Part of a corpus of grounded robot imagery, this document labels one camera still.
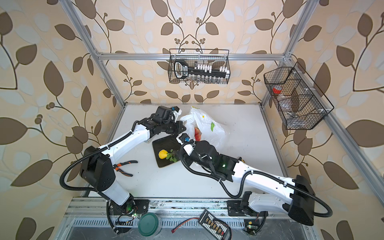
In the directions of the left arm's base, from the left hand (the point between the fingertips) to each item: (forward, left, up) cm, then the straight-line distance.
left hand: (187, 127), depth 82 cm
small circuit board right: (-43, -33, -21) cm, 58 cm away
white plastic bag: (-3, -13, +1) cm, 13 cm away
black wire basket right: (+6, -57, +15) cm, 59 cm away
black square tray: (+1, +14, -20) cm, 25 cm away
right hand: (-15, +2, +5) cm, 16 cm away
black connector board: (-43, -14, -18) cm, 49 cm away
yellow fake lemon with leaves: (-10, +14, -15) cm, 23 cm away
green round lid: (-44, +14, -9) cm, 47 cm away
